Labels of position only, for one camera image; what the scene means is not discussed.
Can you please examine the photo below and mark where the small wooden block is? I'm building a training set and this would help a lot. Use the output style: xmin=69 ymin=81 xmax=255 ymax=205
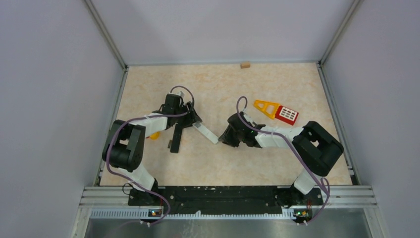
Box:
xmin=240 ymin=62 xmax=251 ymax=69

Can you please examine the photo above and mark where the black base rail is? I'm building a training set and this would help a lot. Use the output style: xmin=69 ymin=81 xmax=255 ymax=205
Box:
xmin=128 ymin=186 xmax=323 ymax=215

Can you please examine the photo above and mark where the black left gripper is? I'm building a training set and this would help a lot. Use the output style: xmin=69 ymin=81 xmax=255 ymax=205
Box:
xmin=174 ymin=101 xmax=202 ymax=129

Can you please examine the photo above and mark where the aluminium frame rail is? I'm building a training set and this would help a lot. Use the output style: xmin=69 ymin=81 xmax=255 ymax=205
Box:
xmin=80 ymin=185 xmax=377 ymax=221

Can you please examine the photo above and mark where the black remote control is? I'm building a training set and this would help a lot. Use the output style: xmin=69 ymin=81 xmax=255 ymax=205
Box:
xmin=170 ymin=123 xmax=183 ymax=154

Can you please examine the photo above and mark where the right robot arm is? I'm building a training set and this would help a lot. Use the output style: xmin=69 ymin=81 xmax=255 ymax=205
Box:
xmin=219 ymin=112 xmax=344 ymax=204

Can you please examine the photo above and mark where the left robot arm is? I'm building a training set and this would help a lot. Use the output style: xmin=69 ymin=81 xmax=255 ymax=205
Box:
xmin=102 ymin=93 xmax=199 ymax=205

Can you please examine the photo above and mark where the red and yellow toy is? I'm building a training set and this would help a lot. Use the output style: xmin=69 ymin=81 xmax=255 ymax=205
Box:
xmin=146 ymin=131 xmax=160 ymax=140

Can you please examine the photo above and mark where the red toy window block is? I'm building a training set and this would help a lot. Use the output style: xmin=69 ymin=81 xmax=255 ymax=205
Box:
xmin=275 ymin=105 xmax=299 ymax=125

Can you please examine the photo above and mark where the white remote control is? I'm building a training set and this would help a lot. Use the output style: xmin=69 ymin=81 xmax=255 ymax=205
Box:
xmin=193 ymin=122 xmax=218 ymax=144

